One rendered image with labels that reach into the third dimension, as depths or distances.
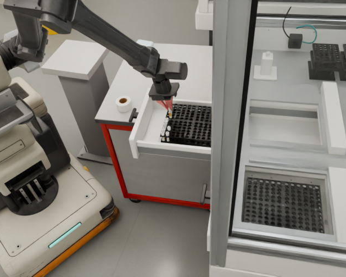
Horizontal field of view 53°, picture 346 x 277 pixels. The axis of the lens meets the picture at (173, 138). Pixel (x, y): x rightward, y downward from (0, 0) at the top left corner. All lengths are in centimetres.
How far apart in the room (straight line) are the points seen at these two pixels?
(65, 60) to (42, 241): 95
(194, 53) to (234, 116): 141
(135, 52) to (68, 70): 94
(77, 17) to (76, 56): 116
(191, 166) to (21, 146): 77
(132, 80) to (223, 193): 118
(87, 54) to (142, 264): 119
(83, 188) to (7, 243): 44
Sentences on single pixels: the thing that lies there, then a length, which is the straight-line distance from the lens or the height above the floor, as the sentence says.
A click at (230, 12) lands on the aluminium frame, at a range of 40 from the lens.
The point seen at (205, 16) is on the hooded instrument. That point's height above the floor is 89.
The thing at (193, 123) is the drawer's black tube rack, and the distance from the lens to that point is 129.
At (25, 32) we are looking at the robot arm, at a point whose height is 135.
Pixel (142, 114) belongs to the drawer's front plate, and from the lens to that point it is 131.
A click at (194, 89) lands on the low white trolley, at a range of 165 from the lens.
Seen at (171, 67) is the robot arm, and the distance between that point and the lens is 112.
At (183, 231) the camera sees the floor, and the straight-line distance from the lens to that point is 204.
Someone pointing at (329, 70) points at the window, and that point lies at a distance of 46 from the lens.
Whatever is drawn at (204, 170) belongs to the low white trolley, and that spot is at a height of 44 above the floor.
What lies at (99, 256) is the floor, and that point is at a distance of 206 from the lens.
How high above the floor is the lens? 182
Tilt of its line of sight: 48 degrees down
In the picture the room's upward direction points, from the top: 6 degrees counter-clockwise
